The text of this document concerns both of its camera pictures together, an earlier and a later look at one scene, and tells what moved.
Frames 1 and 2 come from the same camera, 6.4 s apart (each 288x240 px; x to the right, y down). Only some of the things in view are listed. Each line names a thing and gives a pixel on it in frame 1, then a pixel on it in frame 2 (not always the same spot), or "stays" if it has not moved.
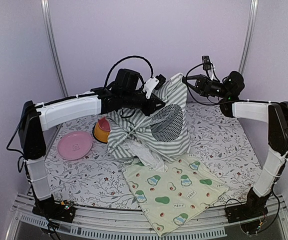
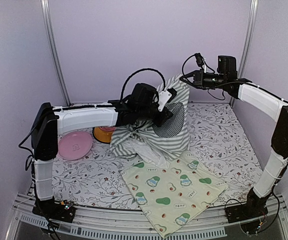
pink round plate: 75,145 stays
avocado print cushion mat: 172,200 stays
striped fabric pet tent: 155,140 stays
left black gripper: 155,100 → 160,121
